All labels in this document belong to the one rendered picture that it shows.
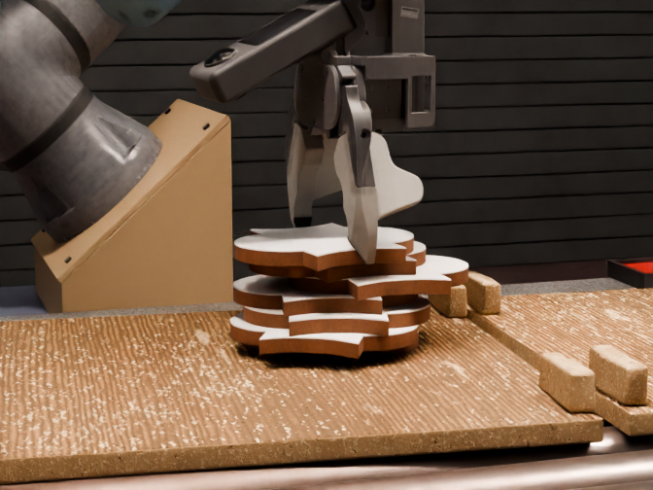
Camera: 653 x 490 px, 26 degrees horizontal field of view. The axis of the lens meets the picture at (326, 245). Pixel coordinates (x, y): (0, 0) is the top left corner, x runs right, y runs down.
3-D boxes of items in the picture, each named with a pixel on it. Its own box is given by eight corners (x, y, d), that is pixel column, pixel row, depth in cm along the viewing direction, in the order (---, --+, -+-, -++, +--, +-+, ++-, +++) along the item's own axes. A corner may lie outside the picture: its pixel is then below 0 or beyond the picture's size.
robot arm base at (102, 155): (49, 227, 154) (-17, 161, 151) (150, 131, 155) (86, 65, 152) (61, 256, 140) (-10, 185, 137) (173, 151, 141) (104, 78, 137)
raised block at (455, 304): (427, 303, 121) (427, 272, 120) (447, 302, 121) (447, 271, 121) (446, 319, 115) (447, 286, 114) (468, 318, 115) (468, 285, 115)
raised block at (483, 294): (457, 300, 122) (458, 269, 121) (477, 299, 122) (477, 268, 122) (480, 316, 116) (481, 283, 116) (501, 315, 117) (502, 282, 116)
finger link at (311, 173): (358, 236, 112) (382, 136, 107) (290, 242, 109) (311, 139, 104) (341, 214, 114) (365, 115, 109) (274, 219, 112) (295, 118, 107)
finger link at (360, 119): (385, 179, 98) (360, 61, 100) (365, 180, 97) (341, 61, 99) (357, 200, 102) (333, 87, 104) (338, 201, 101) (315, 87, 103)
